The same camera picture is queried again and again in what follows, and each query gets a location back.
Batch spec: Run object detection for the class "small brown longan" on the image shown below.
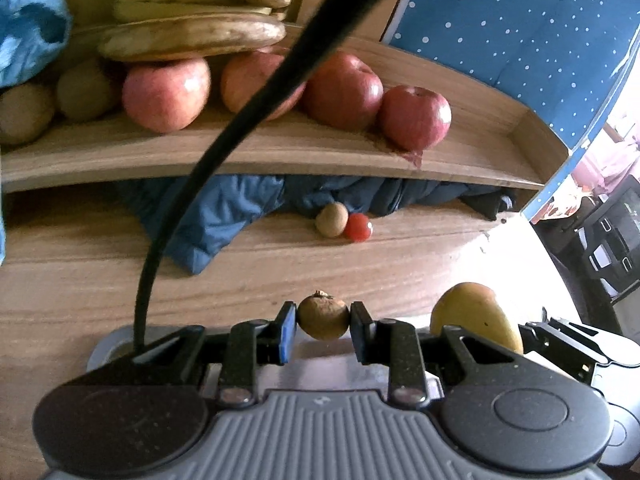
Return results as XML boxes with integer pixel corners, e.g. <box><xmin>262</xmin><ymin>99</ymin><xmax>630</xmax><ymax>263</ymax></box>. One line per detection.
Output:
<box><xmin>296</xmin><ymin>290</ymin><xmax>350</xmax><ymax>340</ymax></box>
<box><xmin>314</xmin><ymin>203</ymin><xmax>349</xmax><ymax>238</ymax></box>

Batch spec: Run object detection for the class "metal tray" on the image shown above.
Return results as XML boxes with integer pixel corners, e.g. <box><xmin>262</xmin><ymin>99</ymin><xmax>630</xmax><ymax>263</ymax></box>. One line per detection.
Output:
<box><xmin>86</xmin><ymin>323</ymin><xmax>446</xmax><ymax>401</ymax></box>

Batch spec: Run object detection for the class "green yellow mango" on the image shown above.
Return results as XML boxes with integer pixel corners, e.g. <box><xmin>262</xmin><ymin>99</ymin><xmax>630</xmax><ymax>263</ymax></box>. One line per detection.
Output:
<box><xmin>430</xmin><ymin>282</ymin><xmax>524</xmax><ymax>354</ymax></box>

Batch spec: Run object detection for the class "black office chair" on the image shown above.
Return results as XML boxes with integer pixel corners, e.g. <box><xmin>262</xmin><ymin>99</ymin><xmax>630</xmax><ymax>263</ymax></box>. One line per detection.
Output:
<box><xmin>534</xmin><ymin>174</ymin><xmax>639</xmax><ymax>304</ymax></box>

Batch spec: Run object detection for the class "cherry tomato back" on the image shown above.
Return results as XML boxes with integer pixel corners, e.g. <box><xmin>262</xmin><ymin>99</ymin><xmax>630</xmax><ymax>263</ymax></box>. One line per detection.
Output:
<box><xmin>343</xmin><ymin>212</ymin><xmax>373</xmax><ymax>243</ymax></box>

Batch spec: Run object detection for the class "dark blue cloth under shelf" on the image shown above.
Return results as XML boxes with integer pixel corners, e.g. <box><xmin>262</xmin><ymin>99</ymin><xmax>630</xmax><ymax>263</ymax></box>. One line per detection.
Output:
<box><xmin>117</xmin><ymin>173</ymin><xmax>518</xmax><ymax>276</ymax></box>

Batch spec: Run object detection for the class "dark red apple right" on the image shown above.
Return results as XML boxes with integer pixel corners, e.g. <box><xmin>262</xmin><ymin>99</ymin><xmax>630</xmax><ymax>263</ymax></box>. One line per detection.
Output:
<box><xmin>378</xmin><ymin>86</ymin><xmax>452</xmax><ymax>152</ymax></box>

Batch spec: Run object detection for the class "dark red apple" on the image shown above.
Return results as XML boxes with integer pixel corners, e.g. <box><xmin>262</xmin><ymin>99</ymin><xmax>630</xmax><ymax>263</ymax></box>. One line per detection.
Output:
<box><xmin>378</xmin><ymin>86</ymin><xmax>452</xmax><ymax>152</ymax></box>
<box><xmin>303</xmin><ymin>51</ymin><xmax>384</xmax><ymax>131</ymax></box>

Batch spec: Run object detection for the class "pale red apple left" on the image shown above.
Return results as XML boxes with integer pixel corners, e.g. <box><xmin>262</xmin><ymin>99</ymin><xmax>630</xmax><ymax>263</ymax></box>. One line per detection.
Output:
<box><xmin>122</xmin><ymin>58</ymin><xmax>210</xmax><ymax>134</ymax></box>

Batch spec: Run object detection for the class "pale red apple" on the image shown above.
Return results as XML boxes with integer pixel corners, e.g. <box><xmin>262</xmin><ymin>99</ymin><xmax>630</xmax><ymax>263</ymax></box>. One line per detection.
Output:
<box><xmin>122</xmin><ymin>58</ymin><xmax>210</xmax><ymax>134</ymax></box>
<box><xmin>220</xmin><ymin>51</ymin><xmax>285</xmax><ymax>114</ymax></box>

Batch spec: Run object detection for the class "right kiwi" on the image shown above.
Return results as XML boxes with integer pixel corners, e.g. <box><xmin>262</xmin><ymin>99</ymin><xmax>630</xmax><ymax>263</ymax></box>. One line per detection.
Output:
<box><xmin>55</xmin><ymin>58</ymin><xmax>118</xmax><ymax>122</ymax></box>

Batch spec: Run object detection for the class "kiwi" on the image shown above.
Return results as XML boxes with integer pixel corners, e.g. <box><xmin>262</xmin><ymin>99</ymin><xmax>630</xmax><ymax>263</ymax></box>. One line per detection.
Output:
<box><xmin>1</xmin><ymin>82</ymin><xmax>55</xmax><ymax>146</ymax></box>
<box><xmin>55</xmin><ymin>58</ymin><xmax>118</xmax><ymax>122</ymax></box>

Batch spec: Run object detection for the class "blue dotted fabric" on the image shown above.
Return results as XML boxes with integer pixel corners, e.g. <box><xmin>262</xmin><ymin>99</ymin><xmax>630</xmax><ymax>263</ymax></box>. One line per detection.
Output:
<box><xmin>382</xmin><ymin>0</ymin><xmax>639</xmax><ymax>218</ymax></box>

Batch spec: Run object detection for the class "bottom banana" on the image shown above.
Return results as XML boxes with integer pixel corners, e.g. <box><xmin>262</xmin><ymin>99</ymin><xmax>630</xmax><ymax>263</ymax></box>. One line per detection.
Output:
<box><xmin>98</xmin><ymin>13</ymin><xmax>286</xmax><ymax>63</ymax></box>

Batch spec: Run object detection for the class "left kiwi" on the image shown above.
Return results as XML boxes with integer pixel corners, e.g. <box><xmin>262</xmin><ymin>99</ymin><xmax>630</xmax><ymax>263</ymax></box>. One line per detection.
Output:
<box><xmin>1</xmin><ymin>82</ymin><xmax>55</xmax><ymax>146</ymax></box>

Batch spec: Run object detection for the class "blue cloth bundle on shelf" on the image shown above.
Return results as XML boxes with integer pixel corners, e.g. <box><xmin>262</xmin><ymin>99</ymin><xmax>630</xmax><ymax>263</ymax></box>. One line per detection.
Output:
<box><xmin>1</xmin><ymin>0</ymin><xmax>73</xmax><ymax>88</ymax></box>

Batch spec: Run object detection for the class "black cable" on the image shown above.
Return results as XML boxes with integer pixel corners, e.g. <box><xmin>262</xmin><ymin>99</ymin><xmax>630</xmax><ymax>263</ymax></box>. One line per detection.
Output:
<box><xmin>131</xmin><ymin>0</ymin><xmax>419</xmax><ymax>356</ymax></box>

